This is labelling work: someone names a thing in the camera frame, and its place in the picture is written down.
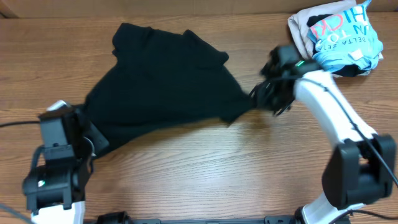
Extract light blue printed t-shirt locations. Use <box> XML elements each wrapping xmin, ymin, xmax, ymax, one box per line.
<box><xmin>307</xmin><ymin>0</ymin><xmax>383</xmax><ymax>73</ymax></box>

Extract black folded garment in pile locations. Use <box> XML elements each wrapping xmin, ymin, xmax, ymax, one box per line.
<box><xmin>307</xmin><ymin>14</ymin><xmax>369</xmax><ymax>77</ymax></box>

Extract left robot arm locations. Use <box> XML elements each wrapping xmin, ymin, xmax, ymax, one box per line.
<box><xmin>22</xmin><ymin>100</ymin><xmax>109</xmax><ymax>224</ymax></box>

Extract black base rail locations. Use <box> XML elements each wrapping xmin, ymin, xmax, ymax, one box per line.
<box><xmin>83</xmin><ymin>212</ymin><xmax>303</xmax><ymax>224</ymax></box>

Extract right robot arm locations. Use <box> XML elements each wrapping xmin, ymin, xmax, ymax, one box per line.
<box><xmin>250</xmin><ymin>45</ymin><xmax>397</xmax><ymax>223</ymax></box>

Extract black polo shirt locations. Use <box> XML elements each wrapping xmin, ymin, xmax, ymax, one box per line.
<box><xmin>83</xmin><ymin>23</ymin><xmax>252</xmax><ymax>157</ymax></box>

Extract beige folded garment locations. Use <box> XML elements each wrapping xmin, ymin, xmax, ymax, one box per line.
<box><xmin>288</xmin><ymin>0</ymin><xmax>358</xmax><ymax>59</ymax></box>

